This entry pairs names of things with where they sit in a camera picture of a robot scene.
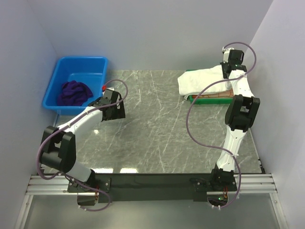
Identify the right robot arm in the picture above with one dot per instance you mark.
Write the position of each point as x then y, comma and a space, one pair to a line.
239, 117

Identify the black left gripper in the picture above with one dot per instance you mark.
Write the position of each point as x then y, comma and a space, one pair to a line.
119, 113

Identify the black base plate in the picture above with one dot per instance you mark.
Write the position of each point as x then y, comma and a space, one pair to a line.
109, 188

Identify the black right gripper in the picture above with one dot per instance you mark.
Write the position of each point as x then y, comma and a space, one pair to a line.
223, 64

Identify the blue plastic bin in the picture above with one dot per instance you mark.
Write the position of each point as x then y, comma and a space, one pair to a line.
89, 70

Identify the purple towel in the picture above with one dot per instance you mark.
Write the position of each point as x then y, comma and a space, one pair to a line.
74, 93

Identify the aluminium mounting rail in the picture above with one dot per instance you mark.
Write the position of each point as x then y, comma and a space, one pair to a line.
248, 183

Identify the white towel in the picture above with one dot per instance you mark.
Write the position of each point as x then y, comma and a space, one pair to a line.
188, 86

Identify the orange Doraemon towel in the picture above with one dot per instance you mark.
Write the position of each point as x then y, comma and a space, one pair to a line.
225, 94

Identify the green plastic tray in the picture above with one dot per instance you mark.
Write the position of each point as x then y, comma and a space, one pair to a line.
211, 74

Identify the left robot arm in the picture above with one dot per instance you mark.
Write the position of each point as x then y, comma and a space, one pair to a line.
58, 145

